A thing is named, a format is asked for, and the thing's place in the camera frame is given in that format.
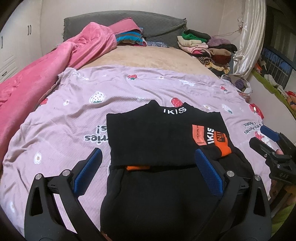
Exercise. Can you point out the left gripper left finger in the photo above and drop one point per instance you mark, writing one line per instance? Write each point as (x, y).
(42, 217)

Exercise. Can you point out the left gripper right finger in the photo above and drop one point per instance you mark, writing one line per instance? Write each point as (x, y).
(242, 211)

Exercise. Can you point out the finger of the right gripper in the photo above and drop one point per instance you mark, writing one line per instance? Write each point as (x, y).
(260, 147)
(270, 133)

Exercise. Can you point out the black orange sweatshirt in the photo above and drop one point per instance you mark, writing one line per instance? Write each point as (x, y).
(155, 190)

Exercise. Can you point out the pile of folded clothes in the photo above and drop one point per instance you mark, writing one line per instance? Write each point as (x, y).
(215, 53)

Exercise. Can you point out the striped colourful folded clothes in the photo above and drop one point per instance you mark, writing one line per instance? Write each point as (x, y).
(127, 32)

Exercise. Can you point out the person right hand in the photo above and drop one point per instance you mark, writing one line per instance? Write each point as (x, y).
(281, 194)

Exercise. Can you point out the green bedding at right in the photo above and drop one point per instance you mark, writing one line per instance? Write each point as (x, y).
(267, 85)

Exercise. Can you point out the lilac strawberry print quilt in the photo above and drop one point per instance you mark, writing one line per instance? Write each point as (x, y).
(71, 122)

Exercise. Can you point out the cream satin curtain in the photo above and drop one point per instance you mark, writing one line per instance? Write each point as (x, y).
(252, 38)

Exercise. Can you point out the pink plush blanket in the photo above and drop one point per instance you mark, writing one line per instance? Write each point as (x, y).
(21, 93)

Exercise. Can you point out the grey headboard cover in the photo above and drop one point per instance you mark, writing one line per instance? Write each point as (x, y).
(156, 27)

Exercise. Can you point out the beige bed sheet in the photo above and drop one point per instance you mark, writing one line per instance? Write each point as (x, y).
(152, 57)

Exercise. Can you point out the white wardrobe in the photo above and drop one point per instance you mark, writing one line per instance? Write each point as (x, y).
(21, 38)

